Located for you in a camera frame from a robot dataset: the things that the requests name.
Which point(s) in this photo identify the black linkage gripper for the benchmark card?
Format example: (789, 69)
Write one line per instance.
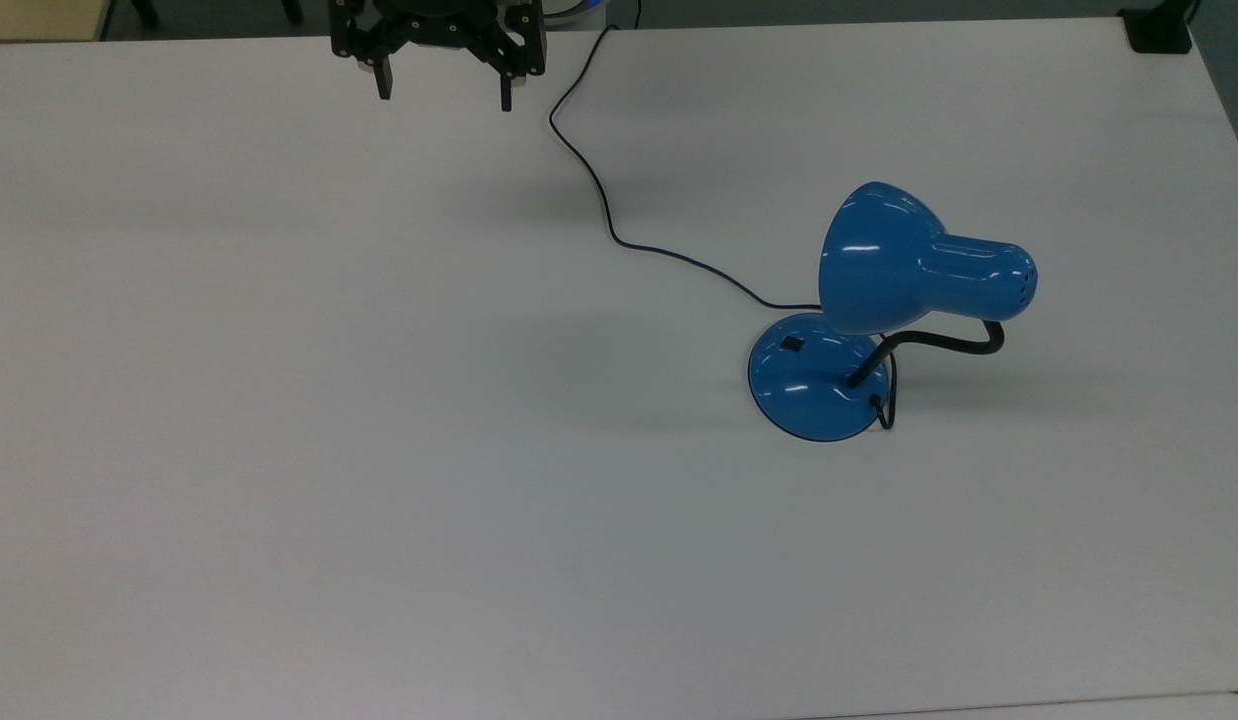
(434, 20)

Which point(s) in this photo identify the blue gooseneck desk lamp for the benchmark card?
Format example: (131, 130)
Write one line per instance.
(879, 260)

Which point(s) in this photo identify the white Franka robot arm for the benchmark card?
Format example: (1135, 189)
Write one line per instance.
(575, 8)

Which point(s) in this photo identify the black chair leg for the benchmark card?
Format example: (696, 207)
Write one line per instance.
(292, 9)
(145, 10)

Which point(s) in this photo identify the beige wooden board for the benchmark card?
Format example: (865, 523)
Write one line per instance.
(39, 18)

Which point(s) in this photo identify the black table clamp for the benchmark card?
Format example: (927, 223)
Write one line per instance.
(1159, 35)

